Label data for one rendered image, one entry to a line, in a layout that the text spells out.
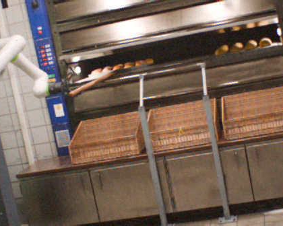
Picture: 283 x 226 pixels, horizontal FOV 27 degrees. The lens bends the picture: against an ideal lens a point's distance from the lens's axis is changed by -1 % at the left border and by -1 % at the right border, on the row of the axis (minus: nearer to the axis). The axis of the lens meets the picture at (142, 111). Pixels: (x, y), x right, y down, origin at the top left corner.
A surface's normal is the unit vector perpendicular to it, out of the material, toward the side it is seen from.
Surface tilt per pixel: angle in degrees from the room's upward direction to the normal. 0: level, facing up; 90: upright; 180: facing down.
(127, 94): 70
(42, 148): 90
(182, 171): 92
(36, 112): 90
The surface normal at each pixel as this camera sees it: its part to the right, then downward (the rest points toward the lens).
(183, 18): -0.24, -0.18
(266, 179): -0.18, 0.15
